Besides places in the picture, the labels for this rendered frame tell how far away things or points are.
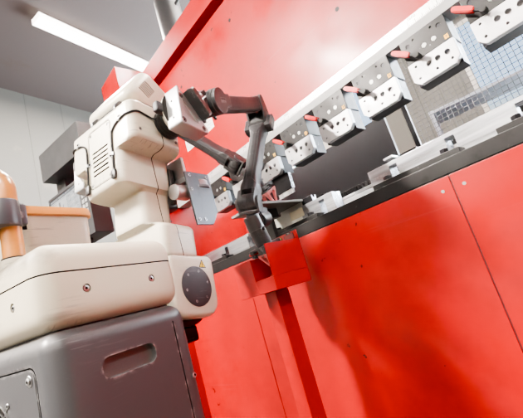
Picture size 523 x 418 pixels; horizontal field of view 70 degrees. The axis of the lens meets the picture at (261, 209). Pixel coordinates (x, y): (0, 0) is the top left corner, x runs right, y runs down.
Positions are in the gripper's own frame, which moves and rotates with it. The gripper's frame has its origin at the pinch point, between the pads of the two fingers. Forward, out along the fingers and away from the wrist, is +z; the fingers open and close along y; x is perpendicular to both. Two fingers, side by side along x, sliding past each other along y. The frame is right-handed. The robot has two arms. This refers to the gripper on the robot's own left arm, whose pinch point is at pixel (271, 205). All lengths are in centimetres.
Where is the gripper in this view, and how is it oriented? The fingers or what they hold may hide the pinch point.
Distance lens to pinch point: 162.0
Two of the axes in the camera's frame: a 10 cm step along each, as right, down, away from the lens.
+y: -6.2, 3.5, 7.0
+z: 5.9, 8.0, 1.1
